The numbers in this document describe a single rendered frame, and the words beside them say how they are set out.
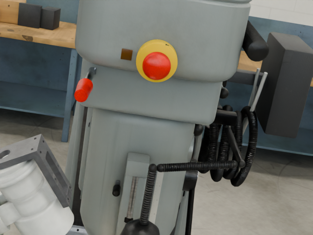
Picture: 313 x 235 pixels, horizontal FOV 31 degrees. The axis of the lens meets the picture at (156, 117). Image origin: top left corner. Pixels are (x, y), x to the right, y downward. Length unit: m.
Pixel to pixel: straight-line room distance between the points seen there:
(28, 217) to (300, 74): 0.80
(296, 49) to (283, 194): 3.44
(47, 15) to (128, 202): 3.95
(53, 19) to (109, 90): 3.95
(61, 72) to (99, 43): 4.67
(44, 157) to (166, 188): 0.44
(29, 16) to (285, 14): 2.33
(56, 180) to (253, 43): 0.37
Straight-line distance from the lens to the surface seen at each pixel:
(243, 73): 1.37
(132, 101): 0.95
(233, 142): 1.05
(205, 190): 4.42
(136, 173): 0.99
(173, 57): 0.80
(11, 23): 4.98
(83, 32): 0.85
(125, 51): 0.82
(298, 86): 1.31
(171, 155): 1.02
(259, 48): 0.86
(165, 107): 0.95
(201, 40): 0.82
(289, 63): 1.29
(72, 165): 1.56
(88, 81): 0.84
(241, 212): 4.24
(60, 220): 0.69
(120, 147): 1.01
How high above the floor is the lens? 1.96
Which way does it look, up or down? 20 degrees down
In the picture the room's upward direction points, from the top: 10 degrees clockwise
